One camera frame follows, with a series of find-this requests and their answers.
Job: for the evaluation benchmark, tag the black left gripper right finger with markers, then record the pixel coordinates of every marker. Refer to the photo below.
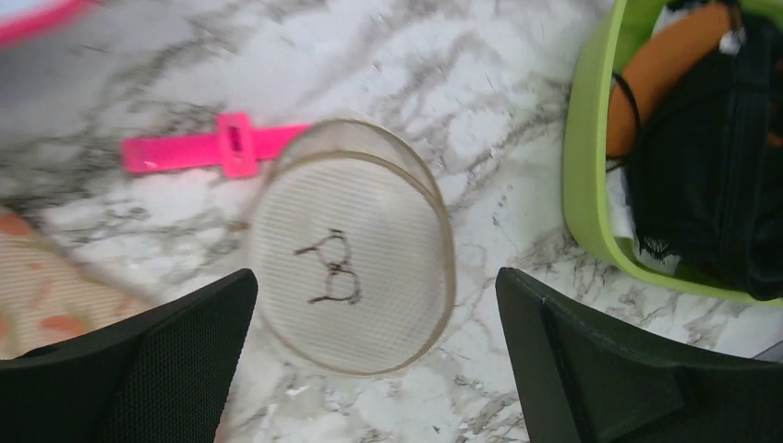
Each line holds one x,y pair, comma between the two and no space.
584,376

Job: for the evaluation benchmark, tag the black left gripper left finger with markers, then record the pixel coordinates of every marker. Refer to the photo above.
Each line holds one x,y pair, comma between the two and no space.
160,376

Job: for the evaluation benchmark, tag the white mesh laundry bag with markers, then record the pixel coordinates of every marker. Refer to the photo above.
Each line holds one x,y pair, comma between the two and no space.
353,251

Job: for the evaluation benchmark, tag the black bra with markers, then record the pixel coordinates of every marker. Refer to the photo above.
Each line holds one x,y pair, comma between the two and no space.
704,176

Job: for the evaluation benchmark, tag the floral fabric laundry bag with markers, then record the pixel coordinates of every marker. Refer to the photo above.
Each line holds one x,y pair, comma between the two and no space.
47,299

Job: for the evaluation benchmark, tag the orange bra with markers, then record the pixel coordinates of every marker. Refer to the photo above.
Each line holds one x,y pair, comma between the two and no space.
683,34

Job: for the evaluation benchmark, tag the pink plastic clip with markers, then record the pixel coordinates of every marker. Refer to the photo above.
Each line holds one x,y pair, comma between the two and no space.
236,145

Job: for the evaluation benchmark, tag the green plastic tray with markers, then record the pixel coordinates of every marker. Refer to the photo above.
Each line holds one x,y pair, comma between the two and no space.
595,200

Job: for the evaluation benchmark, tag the pink framed whiteboard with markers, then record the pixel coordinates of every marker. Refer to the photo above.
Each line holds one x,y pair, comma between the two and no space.
23,19

